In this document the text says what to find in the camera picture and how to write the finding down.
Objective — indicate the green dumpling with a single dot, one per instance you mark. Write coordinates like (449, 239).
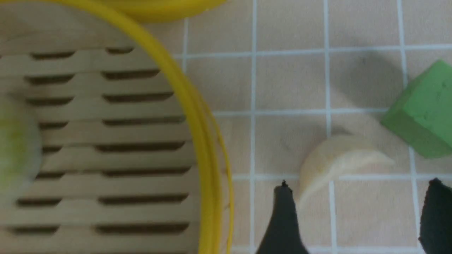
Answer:
(20, 148)

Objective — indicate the yellow-rimmed bamboo steamer tray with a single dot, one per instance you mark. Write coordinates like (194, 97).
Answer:
(133, 159)

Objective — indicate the checkered beige tablecloth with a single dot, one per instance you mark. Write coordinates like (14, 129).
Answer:
(282, 75)

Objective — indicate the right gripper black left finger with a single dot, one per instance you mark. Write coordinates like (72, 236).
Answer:
(282, 235)

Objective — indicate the woven bamboo steamer lid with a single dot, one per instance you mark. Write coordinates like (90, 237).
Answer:
(153, 11)

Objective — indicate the white dumpling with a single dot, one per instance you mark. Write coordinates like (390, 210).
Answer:
(334, 157)

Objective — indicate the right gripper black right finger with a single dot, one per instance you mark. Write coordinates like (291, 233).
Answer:
(436, 219)

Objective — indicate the green foam cube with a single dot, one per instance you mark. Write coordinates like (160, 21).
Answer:
(421, 116)

